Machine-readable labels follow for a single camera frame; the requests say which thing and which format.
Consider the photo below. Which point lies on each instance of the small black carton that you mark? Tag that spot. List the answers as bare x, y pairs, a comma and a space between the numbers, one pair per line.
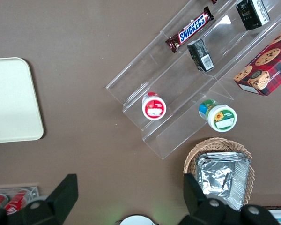
200, 55
253, 14

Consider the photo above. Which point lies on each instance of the red lid yogurt cup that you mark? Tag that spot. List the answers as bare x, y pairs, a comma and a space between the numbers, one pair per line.
154, 109

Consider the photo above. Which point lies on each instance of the clear acrylic stepped shelf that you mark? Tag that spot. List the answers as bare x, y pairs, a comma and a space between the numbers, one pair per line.
168, 77

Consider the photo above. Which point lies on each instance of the cream plastic tray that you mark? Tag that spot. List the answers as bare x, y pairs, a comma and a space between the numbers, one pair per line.
14, 100

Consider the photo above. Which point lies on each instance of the light wicker basket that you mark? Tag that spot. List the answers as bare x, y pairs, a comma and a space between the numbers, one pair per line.
192, 157

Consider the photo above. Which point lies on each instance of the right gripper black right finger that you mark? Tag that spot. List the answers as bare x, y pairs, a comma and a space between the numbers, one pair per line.
201, 211

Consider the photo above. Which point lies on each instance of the green lid yogurt cup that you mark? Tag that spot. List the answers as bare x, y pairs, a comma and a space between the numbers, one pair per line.
221, 117

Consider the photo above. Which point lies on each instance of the stack of foil containers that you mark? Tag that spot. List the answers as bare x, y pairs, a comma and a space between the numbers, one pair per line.
220, 173

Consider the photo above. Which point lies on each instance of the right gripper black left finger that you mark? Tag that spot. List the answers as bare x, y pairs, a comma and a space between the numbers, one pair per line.
56, 206

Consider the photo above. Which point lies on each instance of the Snickers bar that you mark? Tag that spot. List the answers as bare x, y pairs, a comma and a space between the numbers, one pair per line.
214, 1
189, 29

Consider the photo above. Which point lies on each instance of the red plaid cookie box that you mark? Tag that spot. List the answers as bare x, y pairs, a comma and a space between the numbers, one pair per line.
264, 68

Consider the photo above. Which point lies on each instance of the clear acrylic bottle rack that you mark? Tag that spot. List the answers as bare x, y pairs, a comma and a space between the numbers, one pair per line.
34, 191

